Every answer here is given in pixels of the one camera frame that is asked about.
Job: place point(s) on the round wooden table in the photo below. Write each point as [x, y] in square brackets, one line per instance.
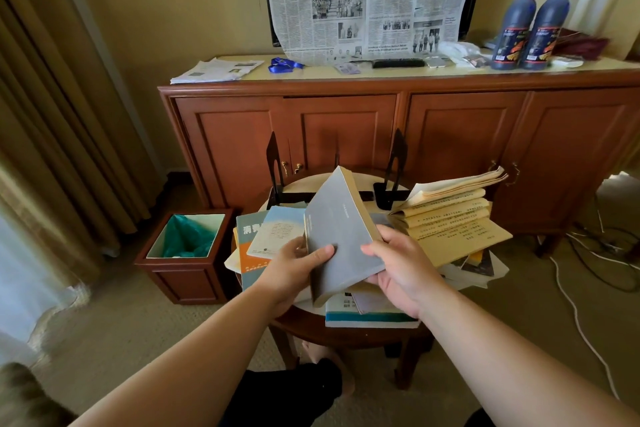
[302, 185]

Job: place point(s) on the small clear packet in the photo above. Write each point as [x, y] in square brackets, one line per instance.
[476, 61]

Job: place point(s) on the dark red bag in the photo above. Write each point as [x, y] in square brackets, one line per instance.
[582, 44]

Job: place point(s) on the dark blue red-capped bottle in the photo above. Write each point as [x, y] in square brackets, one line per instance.
[514, 31]
[546, 29]

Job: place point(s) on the white plastic bag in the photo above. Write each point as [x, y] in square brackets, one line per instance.
[459, 50]

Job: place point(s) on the wooden sideboard cabinet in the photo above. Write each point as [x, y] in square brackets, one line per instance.
[235, 151]

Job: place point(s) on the person's left hand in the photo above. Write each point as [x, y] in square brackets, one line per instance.
[290, 276]

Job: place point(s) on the yellowed blue cover book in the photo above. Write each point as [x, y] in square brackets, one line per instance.
[460, 241]

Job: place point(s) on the white sheer curtain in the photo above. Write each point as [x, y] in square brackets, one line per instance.
[25, 291]

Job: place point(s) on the black remote control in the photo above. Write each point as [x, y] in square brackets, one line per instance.
[398, 63]

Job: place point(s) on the person's right leg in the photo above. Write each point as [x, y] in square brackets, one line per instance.
[480, 420]

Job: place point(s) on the small white blue book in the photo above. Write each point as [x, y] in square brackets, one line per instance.
[275, 234]

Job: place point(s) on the person's right hand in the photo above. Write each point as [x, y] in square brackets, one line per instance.
[410, 276]

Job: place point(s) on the person's left forearm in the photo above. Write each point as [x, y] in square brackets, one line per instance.
[190, 366]

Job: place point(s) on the grey cover book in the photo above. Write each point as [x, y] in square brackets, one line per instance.
[340, 241]

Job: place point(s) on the beige curtain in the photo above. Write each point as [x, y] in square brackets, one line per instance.
[55, 101]

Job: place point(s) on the wooden trash bin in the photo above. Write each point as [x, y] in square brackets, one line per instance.
[185, 286]

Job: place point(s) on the person's right forearm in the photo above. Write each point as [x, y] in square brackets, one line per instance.
[510, 371]

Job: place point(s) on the white paper sheets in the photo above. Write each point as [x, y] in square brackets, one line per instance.
[475, 282]

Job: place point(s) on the teal orange cover book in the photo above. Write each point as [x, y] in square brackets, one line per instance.
[245, 261]

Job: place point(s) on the small lavender packet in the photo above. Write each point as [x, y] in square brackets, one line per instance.
[347, 69]

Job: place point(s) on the large white teal textbook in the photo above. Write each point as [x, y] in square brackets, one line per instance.
[370, 320]

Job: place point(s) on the small white box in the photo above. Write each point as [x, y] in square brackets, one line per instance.
[567, 62]

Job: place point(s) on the green bin liner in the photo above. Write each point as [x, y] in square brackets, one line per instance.
[187, 239]

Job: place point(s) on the black metal bookend rack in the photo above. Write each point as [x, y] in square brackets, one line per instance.
[385, 196]

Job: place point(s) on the folded newspaper pile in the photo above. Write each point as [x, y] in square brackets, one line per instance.
[215, 71]

